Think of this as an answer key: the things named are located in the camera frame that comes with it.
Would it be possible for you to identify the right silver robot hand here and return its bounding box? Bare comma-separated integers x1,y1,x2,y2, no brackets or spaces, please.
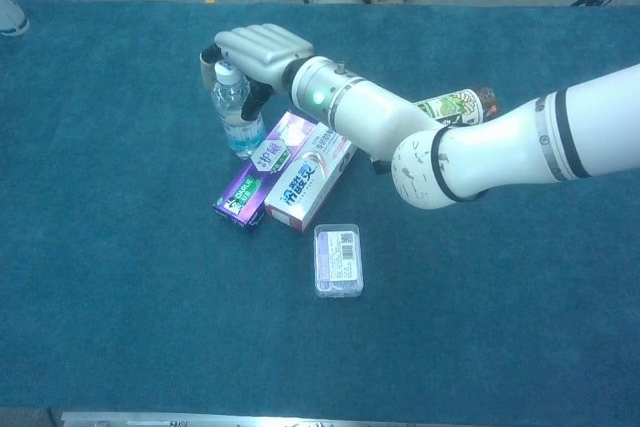
199,22,315,123

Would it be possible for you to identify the clear water bottle blue label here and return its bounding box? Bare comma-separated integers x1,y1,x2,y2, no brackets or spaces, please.
209,60,269,161

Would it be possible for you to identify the purple toothpaste box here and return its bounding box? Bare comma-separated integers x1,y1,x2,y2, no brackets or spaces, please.
212,110,319,234

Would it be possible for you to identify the white toothpaste box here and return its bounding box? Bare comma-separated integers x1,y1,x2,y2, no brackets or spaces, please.
263,121,359,234

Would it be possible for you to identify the amber tea bottle green label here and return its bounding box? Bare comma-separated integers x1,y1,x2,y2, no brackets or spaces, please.
369,86,501,176

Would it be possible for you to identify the clear plastic box barcode label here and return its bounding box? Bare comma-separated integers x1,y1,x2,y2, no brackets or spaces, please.
313,220,365,299

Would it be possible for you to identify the white cup blue band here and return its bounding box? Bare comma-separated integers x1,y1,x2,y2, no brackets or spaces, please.
0,0,30,37

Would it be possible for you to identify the teal felt table cloth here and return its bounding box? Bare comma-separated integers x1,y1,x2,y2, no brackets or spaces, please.
0,0,640,411

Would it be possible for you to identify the aluminium frame rail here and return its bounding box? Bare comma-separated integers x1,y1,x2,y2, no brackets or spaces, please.
59,410,361,427

